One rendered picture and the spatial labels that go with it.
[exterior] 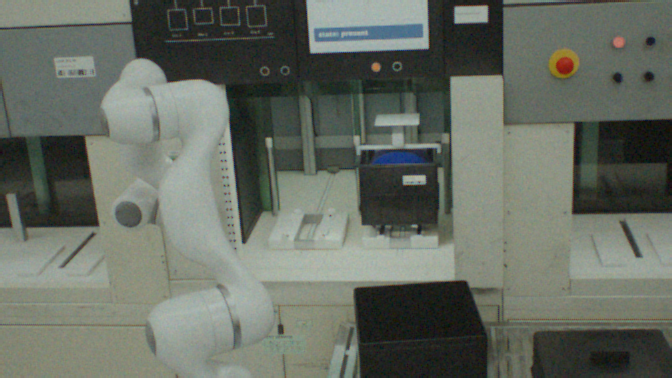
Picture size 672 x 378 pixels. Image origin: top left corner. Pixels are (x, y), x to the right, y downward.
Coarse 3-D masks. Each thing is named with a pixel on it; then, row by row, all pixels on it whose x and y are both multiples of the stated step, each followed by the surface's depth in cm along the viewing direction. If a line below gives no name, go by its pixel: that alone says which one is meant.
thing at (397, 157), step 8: (392, 152) 251; (400, 152) 251; (408, 152) 251; (376, 160) 252; (384, 160) 252; (392, 160) 252; (400, 160) 252; (408, 160) 251; (416, 160) 251; (424, 160) 251
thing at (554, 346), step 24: (552, 336) 201; (576, 336) 201; (600, 336) 200; (624, 336) 199; (648, 336) 199; (552, 360) 192; (576, 360) 191; (600, 360) 189; (624, 360) 189; (648, 360) 189
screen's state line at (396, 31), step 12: (396, 24) 209; (408, 24) 208; (420, 24) 208; (324, 36) 212; (336, 36) 211; (348, 36) 211; (360, 36) 211; (372, 36) 210; (384, 36) 210; (396, 36) 210; (408, 36) 209; (420, 36) 209
